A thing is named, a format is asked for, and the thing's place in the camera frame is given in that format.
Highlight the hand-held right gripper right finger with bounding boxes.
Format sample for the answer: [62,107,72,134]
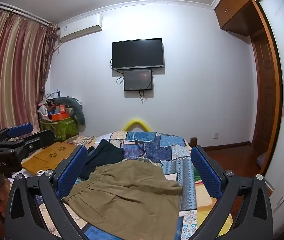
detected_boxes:
[189,145,274,240]

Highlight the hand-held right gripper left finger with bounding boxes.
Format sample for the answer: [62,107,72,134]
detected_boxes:
[4,144,92,240]

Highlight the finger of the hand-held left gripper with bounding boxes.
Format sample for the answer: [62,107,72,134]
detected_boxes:
[0,129,55,160]
[0,123,34,144]

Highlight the khaki pants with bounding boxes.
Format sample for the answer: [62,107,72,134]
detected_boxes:
[62,159,183,233]

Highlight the dark navy pants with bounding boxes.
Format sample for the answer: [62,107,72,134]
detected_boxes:
[78,139,125,180]

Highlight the person's left hand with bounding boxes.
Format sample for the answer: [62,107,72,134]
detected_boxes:
[0,177,11,216]

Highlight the bamboo lap table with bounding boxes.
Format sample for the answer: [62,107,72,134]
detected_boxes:
[22,142,77,176]

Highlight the green patterned storage box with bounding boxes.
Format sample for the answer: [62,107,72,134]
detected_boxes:
[39,116,79,141]

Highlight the orange box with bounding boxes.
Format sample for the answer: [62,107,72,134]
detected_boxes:
[52,112,70,121]

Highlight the beige floral cloth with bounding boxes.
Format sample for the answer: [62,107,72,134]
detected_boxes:
[66,135,96,147]

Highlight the yellow green blanket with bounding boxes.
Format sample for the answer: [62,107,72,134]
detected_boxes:
[179,166,234,230]

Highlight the pile of clothes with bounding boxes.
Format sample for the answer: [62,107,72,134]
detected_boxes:
[38,89,63,117]

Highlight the grey plush toy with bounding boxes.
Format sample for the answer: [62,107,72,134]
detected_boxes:
[54,96,86,126]

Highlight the blue patchwork blanket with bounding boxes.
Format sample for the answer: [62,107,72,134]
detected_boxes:
[7,130,233,240]

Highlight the striped pink curtain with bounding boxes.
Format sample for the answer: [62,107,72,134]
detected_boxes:
[0,7,58,137]

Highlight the brown wooden door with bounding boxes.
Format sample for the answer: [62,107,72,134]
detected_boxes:
[250,29,283,178]

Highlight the white air conditioner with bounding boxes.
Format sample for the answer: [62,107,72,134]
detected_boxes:
[58,14,103,43]

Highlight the white pink sliding wardrobe door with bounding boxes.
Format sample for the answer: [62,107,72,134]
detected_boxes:
[258,0,284,230]

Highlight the wooden overhead cabinet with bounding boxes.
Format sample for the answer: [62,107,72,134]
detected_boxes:
[214,0,273,37]

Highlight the small black wall monitor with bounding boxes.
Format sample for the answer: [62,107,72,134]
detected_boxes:
[123,69,154,92]

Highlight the black wall television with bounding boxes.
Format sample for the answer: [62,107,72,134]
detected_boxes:
[111,38,164,71]

